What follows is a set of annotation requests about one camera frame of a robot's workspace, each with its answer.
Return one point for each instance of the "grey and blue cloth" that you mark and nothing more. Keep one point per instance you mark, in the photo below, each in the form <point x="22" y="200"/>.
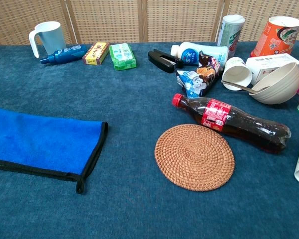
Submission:
<point x="40" y="142"/>

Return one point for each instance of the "black stapler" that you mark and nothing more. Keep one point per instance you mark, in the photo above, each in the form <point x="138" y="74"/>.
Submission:
<point x="162" y="64"/>

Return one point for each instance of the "round woven rattan coaster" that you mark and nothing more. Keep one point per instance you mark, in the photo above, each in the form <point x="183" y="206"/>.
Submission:
<point x="194" y="158"/>

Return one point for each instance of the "brown and blue snack bag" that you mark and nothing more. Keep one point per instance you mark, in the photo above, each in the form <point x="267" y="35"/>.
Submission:
<point x="201" y="77"/>

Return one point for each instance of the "green wet wipes pack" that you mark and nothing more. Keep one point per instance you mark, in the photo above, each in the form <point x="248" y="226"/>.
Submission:
<point x="122" y="56"/>

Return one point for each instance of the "white bottle with blue label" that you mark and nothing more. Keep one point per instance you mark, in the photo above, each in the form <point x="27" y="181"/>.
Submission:
<point x="187" y="51"/>

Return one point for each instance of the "red and yellow carton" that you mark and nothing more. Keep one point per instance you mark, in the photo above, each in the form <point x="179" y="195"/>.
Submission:
<point x="96" y="53"/>

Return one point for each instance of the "cola bottle with red label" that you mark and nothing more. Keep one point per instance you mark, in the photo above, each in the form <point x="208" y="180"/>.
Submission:
<point x="239" y="122"/>

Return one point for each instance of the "dark blue tablecloth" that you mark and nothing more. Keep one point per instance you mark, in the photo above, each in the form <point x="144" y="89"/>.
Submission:
<point x="139" y="211"/>

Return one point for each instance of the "beige spoon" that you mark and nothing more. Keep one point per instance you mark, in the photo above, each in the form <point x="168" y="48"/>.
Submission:
<point x="236" y="85"/>

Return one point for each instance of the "plain white paper cup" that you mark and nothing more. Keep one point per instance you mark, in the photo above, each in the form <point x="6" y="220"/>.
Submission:
<point x="235" y="73"/>

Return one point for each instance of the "woven bamboo folding screen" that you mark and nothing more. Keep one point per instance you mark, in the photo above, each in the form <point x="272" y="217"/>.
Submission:
<point x="114" y="20"/>

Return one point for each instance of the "dark blue spray bottle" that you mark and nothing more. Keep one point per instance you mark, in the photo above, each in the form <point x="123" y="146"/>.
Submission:
<point x="64" y="53"/>

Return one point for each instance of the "tall white lidded drink cup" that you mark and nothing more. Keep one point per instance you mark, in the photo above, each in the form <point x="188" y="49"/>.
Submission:
<point x="230" y="35"/>

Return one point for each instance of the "white cardboard box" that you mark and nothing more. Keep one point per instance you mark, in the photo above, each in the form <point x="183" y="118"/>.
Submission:
<point x="261" y="64"/>

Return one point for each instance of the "beige bowl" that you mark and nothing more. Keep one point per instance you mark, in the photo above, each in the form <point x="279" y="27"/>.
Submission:
<point x="281" y="89"/>

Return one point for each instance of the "orange instant noodle cup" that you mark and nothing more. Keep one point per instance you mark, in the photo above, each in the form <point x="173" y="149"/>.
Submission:
<point x="271" y="39"/>

